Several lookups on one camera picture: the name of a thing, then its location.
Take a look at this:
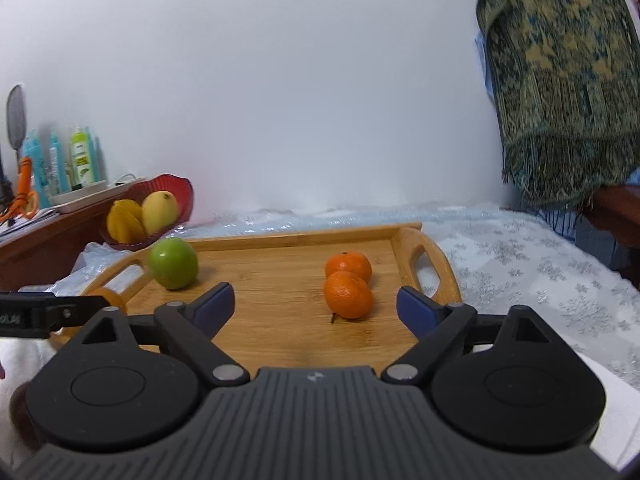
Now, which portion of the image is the white tray on cabinet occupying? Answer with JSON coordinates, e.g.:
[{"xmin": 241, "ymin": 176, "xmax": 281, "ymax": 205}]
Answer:
[{"xmin": 50, "ymin": 179, "xmax": 139, "ymax": 214}]

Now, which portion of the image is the green apple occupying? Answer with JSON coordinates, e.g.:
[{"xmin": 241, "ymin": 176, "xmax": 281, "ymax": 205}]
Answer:
[{"xmin": 148, "ymin": 237, "xmax": 198, "ymax": 290}]

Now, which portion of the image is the green spray bottle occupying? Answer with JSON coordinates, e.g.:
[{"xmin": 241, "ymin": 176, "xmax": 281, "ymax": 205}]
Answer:
[{"xmin": 70, "ymin": 126, "xmax": 96, "ymax": 186}]

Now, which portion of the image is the wooden serving tray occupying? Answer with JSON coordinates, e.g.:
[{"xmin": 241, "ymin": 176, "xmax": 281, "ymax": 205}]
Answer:
[{"xmin": 84, "ymin": 223, "xmax": 462, "ymax": 373}]

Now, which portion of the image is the yellow mango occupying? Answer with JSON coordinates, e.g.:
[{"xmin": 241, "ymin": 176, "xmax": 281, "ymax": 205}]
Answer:
[{"xmin": 141, "ymin": 191, "xmax": 180, "ymax": 235}]

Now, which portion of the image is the large dull orange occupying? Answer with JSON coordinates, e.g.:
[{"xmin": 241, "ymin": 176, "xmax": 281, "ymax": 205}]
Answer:
[{"xmin": 87, "ymin": 287, "xmax": 127, "ymax": 314}]

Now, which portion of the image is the wooden side cabinet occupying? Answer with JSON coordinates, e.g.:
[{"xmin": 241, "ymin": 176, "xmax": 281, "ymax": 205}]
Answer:
[{"xmin": 0, "ymin": 183, "xmax": 131, "ymax": 290}]

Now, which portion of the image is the white towel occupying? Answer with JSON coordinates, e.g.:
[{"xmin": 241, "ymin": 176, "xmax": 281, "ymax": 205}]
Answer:
[{"xmin": 1, "ymin": 338, "xmax": 639, "ymax": 469}]

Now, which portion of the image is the red fruit bowl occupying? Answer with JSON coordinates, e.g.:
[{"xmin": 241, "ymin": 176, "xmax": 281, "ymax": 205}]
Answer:
[{"xmin": 101, "ymin": 174, "xmax": 194, "ymax": 250}]

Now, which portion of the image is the green patterned fringed cloth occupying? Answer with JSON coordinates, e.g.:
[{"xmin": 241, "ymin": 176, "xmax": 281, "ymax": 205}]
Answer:
[{"xmin": 476, "ymin": 0, "xmax": 639, "ymax": 208}]

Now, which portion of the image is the mandarin orange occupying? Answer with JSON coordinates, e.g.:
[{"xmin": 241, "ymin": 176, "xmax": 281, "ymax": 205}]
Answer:
[
  {"xmin": 324, "ymin": 252, "xmax": 372, "ymax": 283},
  {"xmin": 323, "ymin": 271, "xmax": 373, "ymax": 320}
]

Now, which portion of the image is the yellow starfruit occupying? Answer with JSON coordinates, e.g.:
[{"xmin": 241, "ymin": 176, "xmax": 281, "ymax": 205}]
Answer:
[{"xmin": 106, "ymin": 200, "xmax": 146, "ymax": 245}]

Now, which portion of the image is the blue bottle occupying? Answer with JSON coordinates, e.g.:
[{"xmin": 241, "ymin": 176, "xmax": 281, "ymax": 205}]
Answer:
[
  {"xmin": 49, "ymin": 131, "xmax": 70, "ymax": 194},
  {"xmin": 22, "ymin": 130, "xmax": 51, "ymax": 209}
]

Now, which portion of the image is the dark wooden chair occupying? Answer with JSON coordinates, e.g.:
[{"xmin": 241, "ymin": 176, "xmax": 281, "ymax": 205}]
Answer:
[{"xmin": 585, "ymin": 185, "xmax": 640, "ymax": 249}]

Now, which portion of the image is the snowflake lace tablecloth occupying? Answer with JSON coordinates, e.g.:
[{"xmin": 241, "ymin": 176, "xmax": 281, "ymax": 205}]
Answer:
[{"xmin": 49, "ymin": 201, "xmax": 640, "ymax": 391}]

